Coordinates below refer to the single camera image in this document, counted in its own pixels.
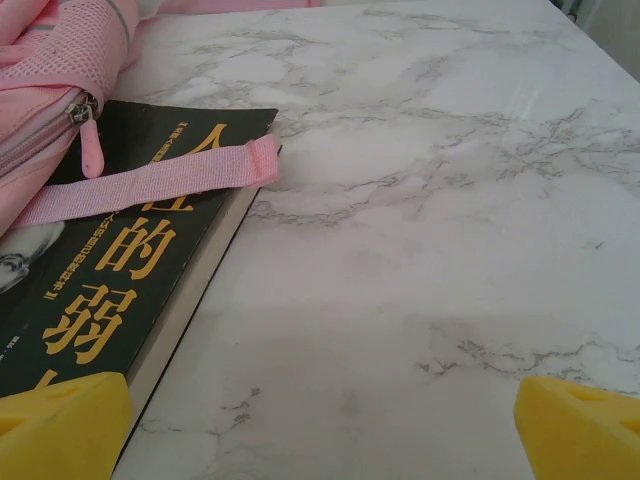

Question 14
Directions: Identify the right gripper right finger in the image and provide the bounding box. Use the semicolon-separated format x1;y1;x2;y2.
515;377;640;480

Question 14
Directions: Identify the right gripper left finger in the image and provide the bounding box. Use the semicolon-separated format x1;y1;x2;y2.
0;372;133;480

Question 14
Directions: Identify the black book with portrait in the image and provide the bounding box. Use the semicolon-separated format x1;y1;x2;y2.
0;98;284;480

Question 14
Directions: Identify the pink backpack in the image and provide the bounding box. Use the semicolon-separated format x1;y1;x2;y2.
0;0;321;230

